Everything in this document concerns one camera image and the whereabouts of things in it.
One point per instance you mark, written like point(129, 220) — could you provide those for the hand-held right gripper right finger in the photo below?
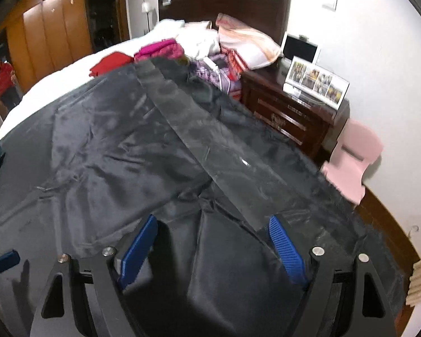
point(284, 249)

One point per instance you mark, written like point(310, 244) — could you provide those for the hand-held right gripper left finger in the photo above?
point(136, 252)

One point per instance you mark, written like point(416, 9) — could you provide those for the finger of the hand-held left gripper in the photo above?
point(1, 261)

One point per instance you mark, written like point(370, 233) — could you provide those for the black satin sheet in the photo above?
point(108, 147)

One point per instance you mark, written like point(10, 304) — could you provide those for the pink plastic chair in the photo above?
point(354, 154)

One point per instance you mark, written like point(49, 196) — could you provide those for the dark wooden nightstand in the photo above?
point(284, 112)

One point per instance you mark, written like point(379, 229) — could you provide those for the purple patterned garment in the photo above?
point(219, 77)

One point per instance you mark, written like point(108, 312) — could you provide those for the red striped cloth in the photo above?
point(236, 66)

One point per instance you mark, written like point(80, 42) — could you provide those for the bed with white quilt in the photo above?
point(56, 80)

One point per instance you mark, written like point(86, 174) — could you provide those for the red folded garment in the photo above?
point(108, 63)

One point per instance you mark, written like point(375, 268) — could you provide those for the white framed tablet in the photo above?
point(300, 51)

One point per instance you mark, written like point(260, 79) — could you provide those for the magenta fleece garment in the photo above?
point(158, 51)

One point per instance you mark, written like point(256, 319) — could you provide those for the pink striped pillow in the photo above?
point(249, 45)

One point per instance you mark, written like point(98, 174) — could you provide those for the white dotted pillow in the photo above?
point(198, 40)

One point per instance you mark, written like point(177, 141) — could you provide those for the wooden wardrobe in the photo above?
point(49, 31)

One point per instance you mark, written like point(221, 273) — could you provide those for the dark open doorway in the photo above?
point(105, 17)

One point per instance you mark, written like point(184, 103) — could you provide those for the white table lamp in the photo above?
point(146, 7)

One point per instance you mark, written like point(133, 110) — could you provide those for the dark wooden headboard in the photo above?
point(214, 3)

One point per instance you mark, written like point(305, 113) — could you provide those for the multi-photo picture frame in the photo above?
point(315, 80)

